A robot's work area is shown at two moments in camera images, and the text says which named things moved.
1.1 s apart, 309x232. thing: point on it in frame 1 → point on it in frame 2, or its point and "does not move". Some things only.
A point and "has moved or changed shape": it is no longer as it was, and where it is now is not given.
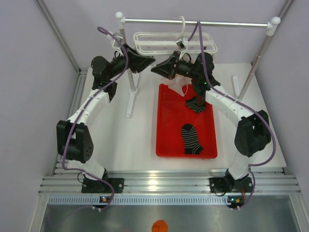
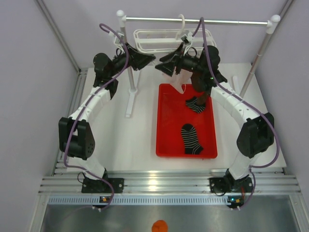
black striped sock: [192, 146] does not move
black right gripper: [167, 68] → [168, 67]
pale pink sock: [177, 83] has moved or changed shape
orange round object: [160, 225] does not move
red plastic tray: [173, 114] does not move
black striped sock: [191, 104] does not move
